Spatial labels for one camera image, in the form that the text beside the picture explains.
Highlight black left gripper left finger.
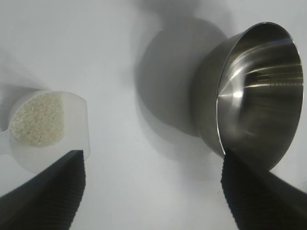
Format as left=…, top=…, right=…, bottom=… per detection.
left=0, top=149, right=87, bottom=230

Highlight white rice grains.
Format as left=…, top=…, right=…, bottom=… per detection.
left=9, top=92, right=65, bottom=148

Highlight translucent plastic measuring cup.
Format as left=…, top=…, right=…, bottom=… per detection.
left=0, top=89, right=92, bottom=175

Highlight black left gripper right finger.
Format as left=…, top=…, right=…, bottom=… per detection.
left=220, top=148, right=307, bottom=230

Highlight stainless steel mixing bowl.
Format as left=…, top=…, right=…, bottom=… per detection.
left=190, top=22, right=305, bottom=172

